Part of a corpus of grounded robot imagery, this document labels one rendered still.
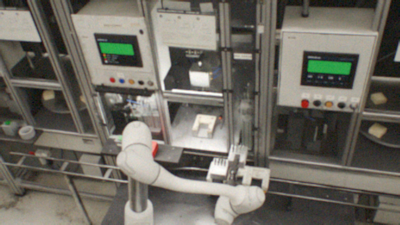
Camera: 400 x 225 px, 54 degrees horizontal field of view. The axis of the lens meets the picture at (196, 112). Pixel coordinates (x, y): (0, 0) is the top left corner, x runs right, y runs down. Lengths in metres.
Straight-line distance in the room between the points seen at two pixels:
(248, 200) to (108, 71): 1.09
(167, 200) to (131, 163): 0.93
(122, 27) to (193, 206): 1.18
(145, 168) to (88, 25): 0.89
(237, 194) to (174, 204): 0.76
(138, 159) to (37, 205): 2.19
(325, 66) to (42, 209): 2.70
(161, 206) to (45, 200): 1.50
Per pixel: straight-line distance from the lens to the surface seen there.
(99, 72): 2.39
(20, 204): 3.90
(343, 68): 2.00
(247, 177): 2.41
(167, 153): 2.55
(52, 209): 3.73
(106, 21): 2.17
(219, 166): 2.41
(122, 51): 2.20
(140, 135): 1.82
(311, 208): 2.56
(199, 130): 2.67
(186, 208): 2.54
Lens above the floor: 2.73
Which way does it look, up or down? 40 degrees down
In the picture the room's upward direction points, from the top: 6 degrees counter-clockwise
